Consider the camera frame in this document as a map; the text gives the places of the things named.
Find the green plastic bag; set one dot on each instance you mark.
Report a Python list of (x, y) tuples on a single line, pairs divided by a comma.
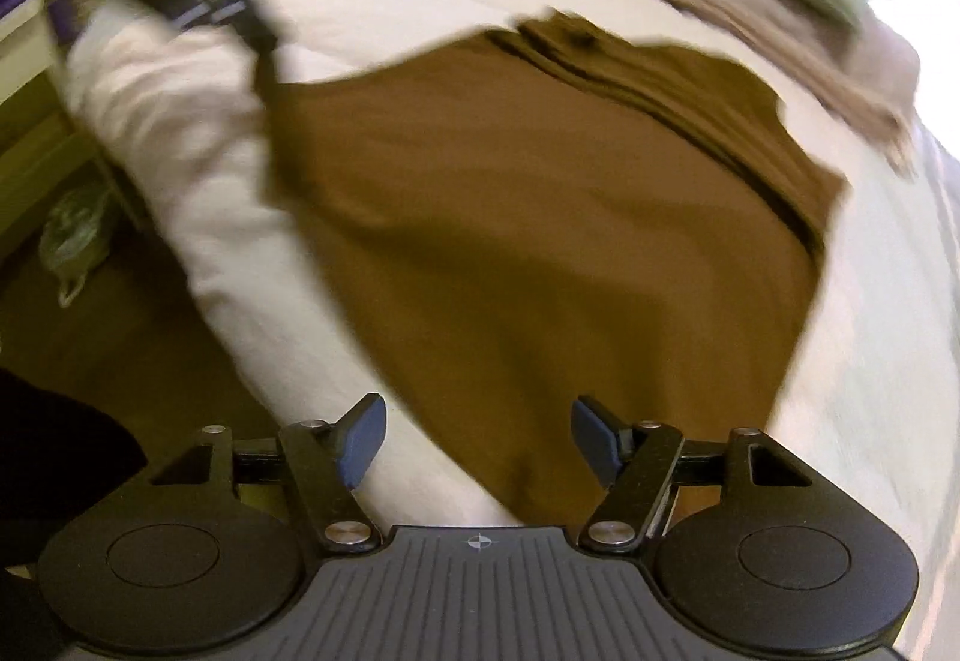
[(75, 238)]

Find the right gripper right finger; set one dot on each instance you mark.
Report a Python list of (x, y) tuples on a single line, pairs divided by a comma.
[(643, 467)]

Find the grey pink striped blanket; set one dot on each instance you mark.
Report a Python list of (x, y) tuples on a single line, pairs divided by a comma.
[(872, 398)]

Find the brown shirt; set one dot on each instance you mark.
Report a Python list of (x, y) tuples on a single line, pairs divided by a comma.
[(524, 216)]

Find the beige folded cloth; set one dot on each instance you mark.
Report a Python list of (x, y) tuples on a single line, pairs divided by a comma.
[(867, 76)]

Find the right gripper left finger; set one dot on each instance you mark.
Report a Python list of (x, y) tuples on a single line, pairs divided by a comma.
[(295, 490)]

